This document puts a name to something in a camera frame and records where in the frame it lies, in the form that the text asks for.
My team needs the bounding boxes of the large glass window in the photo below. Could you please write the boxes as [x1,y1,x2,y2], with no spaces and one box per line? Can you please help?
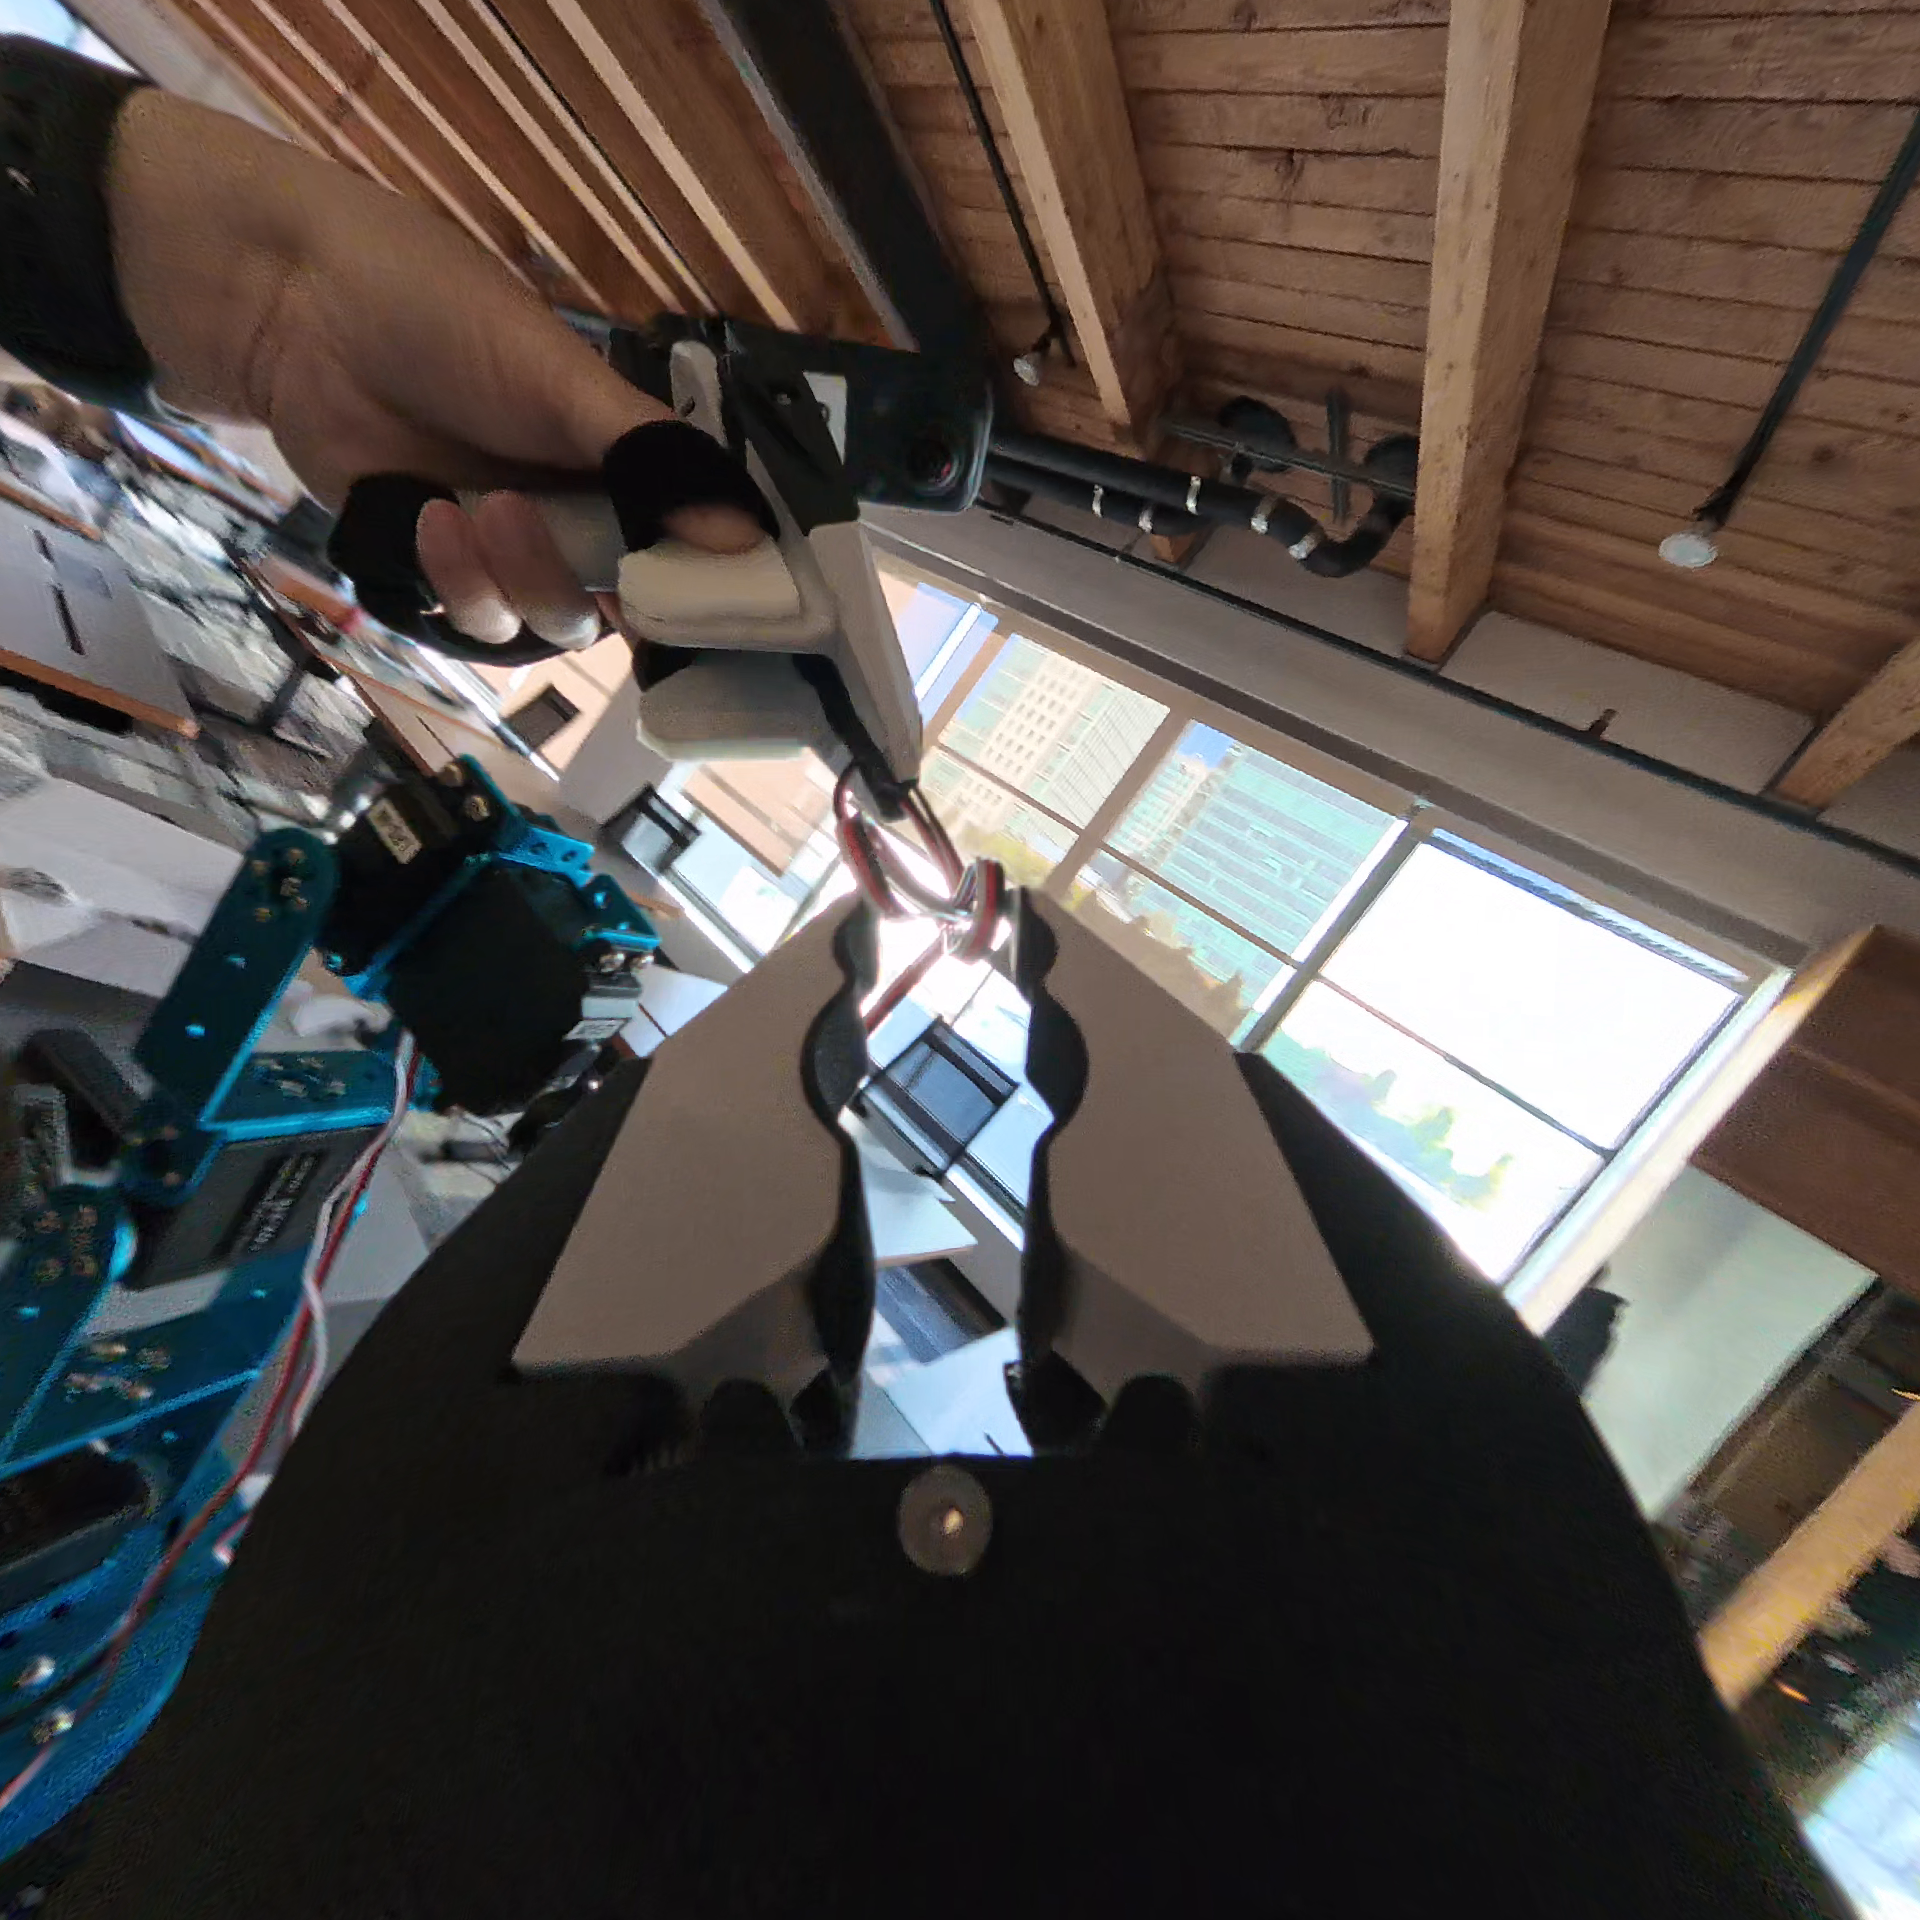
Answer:
[870,563,1792,1321]

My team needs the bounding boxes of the person's left hand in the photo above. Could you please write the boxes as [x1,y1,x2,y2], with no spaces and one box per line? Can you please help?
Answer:
[108,87,780,654]

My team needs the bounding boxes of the blue toy robot arm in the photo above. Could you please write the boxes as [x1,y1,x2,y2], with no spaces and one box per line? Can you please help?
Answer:
[0,758,662,1861]

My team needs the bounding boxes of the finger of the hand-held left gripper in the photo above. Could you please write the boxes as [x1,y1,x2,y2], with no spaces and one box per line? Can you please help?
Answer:
[809,511,931,798]

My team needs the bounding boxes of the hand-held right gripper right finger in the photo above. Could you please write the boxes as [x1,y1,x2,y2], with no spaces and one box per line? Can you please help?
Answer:
[1007,891,1377,1452]

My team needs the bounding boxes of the red white black servo cable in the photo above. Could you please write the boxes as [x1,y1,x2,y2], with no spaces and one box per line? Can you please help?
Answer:
[834,758,1039,1038]

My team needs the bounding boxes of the black ceiling pipes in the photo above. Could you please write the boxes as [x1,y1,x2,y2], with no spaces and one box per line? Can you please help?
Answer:
[990,389,1421,579]

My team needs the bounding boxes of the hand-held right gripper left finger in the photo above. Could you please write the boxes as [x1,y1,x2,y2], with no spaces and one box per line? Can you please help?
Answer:
[509,903,879,1452]

